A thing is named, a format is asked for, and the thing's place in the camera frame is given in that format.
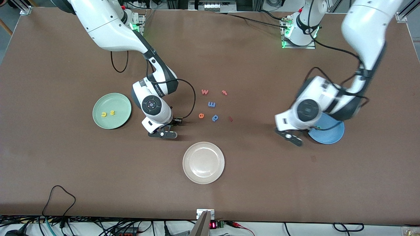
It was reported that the blue plate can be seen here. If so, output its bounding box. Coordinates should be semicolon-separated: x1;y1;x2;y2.
308;113;345;145

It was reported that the white plate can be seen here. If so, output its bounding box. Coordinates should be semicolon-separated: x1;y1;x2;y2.
182;142;225;185

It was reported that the green plate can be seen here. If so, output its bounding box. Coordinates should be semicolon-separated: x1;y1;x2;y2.
92;93;132;129

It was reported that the red clip lead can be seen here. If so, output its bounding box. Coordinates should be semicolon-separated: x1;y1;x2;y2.
226;221;256;236

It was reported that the brown wooden stick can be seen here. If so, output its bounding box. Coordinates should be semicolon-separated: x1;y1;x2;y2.
0;19;13;36

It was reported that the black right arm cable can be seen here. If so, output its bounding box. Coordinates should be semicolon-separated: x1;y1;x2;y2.
111;51;196;119

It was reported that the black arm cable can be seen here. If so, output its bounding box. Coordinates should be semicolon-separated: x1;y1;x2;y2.
111;51;196;119
304;0;369;131

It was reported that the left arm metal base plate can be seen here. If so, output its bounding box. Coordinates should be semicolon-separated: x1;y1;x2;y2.
281;16;316;49

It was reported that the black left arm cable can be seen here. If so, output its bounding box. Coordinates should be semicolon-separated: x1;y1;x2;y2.
304;0;369;131

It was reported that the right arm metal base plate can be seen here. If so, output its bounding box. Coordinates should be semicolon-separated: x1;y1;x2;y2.
130;13;146;35

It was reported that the black cable across table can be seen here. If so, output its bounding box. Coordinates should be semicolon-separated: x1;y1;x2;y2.
215;11;289;29

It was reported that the black looped table cable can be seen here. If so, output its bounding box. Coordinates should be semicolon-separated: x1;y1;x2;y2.
42;185;76;228

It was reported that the black coiled cable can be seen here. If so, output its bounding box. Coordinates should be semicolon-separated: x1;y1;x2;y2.
333;223;365;232

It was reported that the aluminium frame profile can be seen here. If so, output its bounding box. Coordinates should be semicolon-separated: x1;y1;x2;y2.
8;0;32;15
395;0;420;23

